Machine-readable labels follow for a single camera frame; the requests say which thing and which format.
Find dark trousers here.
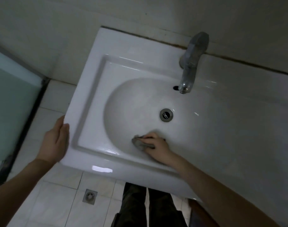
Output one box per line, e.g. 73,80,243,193
112,182,189,227

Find metal floor drain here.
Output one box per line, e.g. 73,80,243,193
83,189,98,205

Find metal sink drain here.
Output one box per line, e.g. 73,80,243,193
160,108,175,121

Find white ceramic sink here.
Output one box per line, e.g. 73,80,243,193
61,26,288,227

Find grey cleaning cloth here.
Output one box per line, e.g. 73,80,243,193
132,135,157,150

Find person's left hand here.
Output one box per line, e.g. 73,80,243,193
36,115,70,164

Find person's right forearm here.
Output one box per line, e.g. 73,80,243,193
169,155,281,227

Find person's left forearm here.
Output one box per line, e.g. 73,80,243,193
0,158,57,227

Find brown wooden cabinet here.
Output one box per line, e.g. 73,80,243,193
188,199,220,227

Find chrome faucet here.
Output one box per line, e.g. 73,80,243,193
178,32,210,94

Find frosted glass door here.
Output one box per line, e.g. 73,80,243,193
0,47,44,181

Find person's right hand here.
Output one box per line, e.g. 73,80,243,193
140,132,177,167

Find black door frame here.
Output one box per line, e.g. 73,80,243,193
0,41,51,190

